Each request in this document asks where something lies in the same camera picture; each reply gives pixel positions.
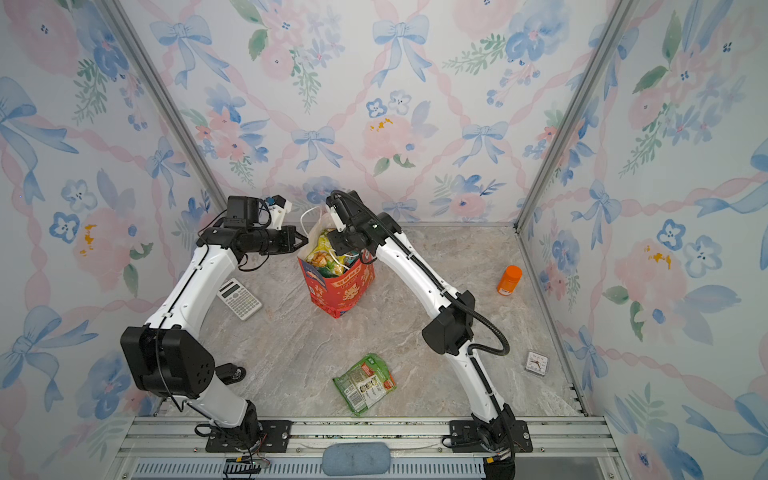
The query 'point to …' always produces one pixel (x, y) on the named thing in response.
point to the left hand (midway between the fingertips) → (308, 236)
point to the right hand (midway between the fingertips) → (340, 235)
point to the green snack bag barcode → (366, 384)
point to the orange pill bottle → (509, 280)
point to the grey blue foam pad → (356, 458)
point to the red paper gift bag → (339, 295)
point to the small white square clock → (536, 363)
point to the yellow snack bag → (324, 259)
